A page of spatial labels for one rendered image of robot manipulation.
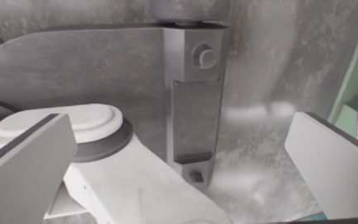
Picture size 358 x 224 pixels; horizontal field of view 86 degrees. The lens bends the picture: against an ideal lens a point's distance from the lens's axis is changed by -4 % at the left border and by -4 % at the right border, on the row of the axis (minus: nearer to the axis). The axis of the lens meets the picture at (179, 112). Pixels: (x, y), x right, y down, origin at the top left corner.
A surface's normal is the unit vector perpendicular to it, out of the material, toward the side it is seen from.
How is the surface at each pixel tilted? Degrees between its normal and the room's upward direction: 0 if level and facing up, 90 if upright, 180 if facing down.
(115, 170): 90
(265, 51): 0
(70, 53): 0
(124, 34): 0
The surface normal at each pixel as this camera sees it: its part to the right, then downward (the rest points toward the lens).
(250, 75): 0.22, 0.47
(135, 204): 0.01, -0.88
